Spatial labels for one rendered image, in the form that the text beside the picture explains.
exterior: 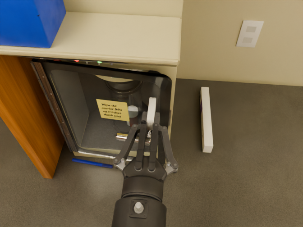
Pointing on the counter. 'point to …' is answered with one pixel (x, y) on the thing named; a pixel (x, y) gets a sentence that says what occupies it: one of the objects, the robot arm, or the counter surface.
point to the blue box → (30, 22)
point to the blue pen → (92, 163)
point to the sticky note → (113, 110)
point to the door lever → (135, 138)
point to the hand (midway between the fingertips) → (151, 113)
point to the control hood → (112, 39)
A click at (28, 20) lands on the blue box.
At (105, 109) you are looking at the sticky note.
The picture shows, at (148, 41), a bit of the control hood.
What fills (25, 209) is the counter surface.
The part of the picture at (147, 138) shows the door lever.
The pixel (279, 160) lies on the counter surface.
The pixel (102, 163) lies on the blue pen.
